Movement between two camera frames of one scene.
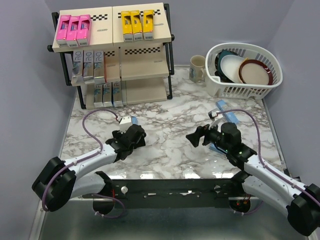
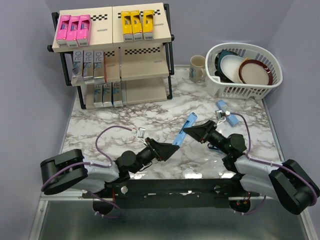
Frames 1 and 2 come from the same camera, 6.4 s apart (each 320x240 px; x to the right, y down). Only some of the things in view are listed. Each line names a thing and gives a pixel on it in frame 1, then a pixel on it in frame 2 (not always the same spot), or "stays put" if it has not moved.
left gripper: (117, 134) to (162, 151)
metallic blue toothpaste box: (107, 95) stays put
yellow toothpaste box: (136, 25) stays put
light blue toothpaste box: (135, 120) to (181, 136)
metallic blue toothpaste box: (98, 96) stays put
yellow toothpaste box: (127, 26) stays put
